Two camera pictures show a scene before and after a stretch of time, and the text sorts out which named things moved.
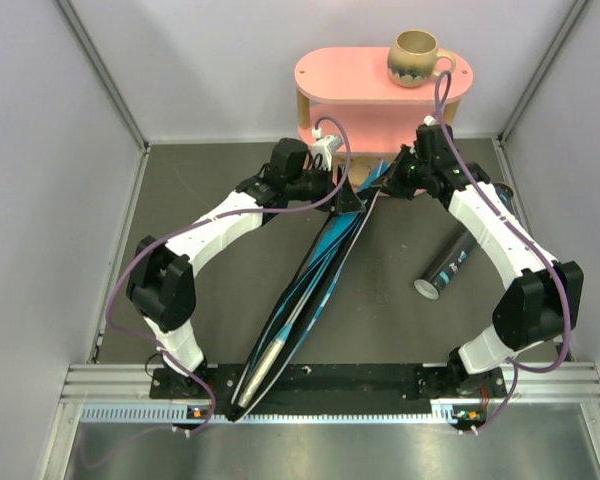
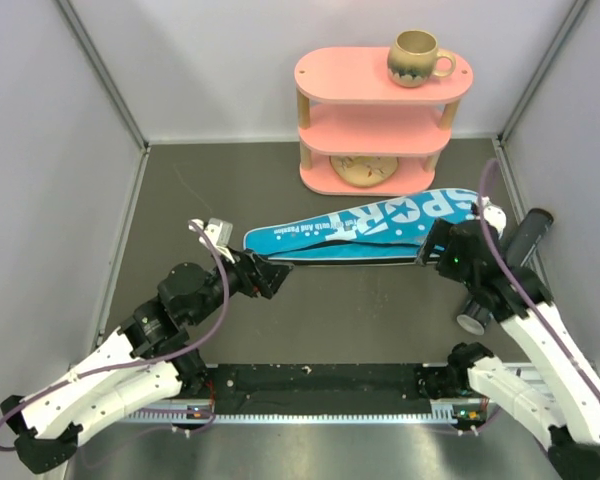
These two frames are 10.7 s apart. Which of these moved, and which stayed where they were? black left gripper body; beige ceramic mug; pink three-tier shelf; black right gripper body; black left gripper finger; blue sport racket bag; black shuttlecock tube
Moved: black left gripper body; black shuttlecock tube; black right gripper body; black left gripper finger; blue sport racket bag
Stayed: pink three-tier shelf; beige ceramic mug
